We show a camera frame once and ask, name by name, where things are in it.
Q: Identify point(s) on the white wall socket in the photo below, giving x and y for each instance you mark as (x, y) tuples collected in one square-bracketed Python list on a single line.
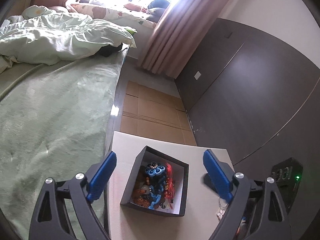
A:
[(197, 75)]

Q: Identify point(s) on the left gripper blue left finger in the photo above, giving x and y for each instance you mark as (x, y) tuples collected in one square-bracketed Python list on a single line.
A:
[(98, 175)]

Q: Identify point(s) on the floral window seat cushion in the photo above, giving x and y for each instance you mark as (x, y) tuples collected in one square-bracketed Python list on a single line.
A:
[(117, 15)]

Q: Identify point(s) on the dark pillows on sill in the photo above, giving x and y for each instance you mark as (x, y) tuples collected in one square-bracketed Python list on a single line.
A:
[(156, 9)]

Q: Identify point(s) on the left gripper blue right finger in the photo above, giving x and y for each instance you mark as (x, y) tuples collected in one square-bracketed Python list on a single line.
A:
[(220, 174)]

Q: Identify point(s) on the pink curtain right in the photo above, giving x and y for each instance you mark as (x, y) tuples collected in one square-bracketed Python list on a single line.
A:
[(177, 35)]

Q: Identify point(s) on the green toy on bed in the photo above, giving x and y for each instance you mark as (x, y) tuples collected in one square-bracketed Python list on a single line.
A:
[(132, 31)]

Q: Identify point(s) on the light green crumpled duvet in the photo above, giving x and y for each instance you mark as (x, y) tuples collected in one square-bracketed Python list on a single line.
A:
[(44, 36)]

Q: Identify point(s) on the flattened cardboard on floor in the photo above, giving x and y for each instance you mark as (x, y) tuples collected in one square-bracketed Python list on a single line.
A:
[(152, 114)]

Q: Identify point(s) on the green bed mattress sheet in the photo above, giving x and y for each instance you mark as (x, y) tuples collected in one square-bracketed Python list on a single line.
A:
[(53, 124)]

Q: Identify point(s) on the black jewelry box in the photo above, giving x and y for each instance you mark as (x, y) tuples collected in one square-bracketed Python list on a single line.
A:
[(175, 197)]

